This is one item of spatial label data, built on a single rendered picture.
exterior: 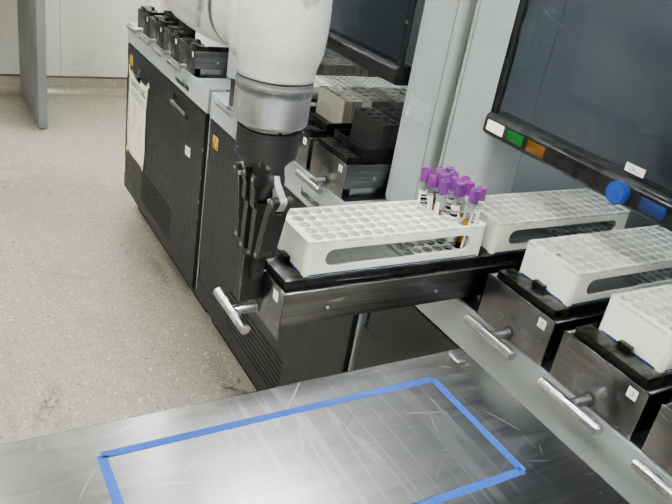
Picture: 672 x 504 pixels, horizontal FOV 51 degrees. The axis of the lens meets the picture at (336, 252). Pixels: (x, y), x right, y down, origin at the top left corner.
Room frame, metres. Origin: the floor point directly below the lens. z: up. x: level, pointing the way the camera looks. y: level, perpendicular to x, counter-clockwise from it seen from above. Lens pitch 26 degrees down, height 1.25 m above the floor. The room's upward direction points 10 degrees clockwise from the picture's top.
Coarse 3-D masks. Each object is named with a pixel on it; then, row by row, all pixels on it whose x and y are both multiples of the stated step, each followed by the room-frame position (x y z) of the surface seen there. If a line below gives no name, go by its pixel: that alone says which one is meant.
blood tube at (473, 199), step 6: (474, 192) 0.94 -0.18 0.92; (480, 192) 0.95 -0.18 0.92; (468, 198) 0.95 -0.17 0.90; (474, 198) 0.94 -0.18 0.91; (468, 204) 0.95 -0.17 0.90; (474, 204) 0.94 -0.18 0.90; (468, 210) 0.95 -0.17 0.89; (468, 216) 0.95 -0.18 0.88; (462, 222) 0.95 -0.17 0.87; (468, 222) 0.95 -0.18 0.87; (456, 240) 0.95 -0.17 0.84; (462, 240) 0.95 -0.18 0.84; (456, 246) 0.95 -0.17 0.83
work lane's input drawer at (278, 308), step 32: (288, 256) 0.83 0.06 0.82; (480, 256) 0.96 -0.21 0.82; (512, 256) 0.99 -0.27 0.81; (288, 288) 0.78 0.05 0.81; (320, 288) 0.80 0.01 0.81; (352, 288) 0.82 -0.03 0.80; (384, 288) 0.85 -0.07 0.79; (416, 288) 0.88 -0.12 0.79; (448, 288) 0.91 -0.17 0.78; (480, 288) 0.95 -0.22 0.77; (288, 320) 0.77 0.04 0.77
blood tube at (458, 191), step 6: (456, 186) 0.96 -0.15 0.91; (462, 186) 0.96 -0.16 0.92; (456, 192) 0.96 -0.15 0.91; (462, 192) 0.96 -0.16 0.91; (456, 198) 0.96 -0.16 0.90; (456, 204) 0.96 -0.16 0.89; (450, 210) 0.97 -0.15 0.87; (456, 210) 0.96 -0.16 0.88; (450, 216) 0.97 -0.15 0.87; (456, 216) 0.96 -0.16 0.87; (450, 240) 0.96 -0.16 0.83
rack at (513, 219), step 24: (528, 192) 1.14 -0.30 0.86; (552, 192) 1.16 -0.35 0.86; (576, 192) 1.20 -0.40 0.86; (480, 216) 1.01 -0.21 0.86; (504, 216) 1.01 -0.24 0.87; (528, 216) 1.03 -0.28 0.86; (552, 216) 1.05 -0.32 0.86; (576, 216) 1.06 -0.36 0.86; (600, 216) 1.09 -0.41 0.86; (624, 216) 1.13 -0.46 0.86; (504, 240) 0.98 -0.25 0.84; (528, 240) 1.07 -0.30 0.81
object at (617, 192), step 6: (618, 180) 0.87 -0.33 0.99; (612, 186) 0.87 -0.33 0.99; (618, 186) 0.86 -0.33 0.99; (624, 186) 0.85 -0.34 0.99; (606, 192) 0.87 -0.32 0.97; (612, 192) 0.86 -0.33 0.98; (618, 192) 0.86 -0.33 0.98; (624, 192) 0.85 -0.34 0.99; (612, 198) 0.86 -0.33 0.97; (618, 198) 0.85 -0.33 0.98; (624, 198) 0.85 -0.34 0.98
